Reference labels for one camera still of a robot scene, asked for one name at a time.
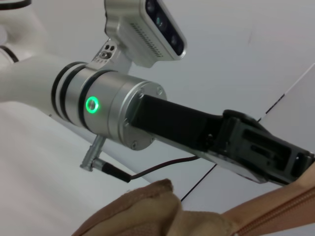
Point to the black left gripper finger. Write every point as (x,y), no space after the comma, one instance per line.
(261,147)

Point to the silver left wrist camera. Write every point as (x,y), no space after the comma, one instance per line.
(147,34)

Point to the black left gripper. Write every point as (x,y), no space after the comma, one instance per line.
(177,123)

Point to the khaki canvas food bag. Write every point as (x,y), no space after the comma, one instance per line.
(172,214)

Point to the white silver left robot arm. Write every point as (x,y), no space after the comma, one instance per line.
(61,86)

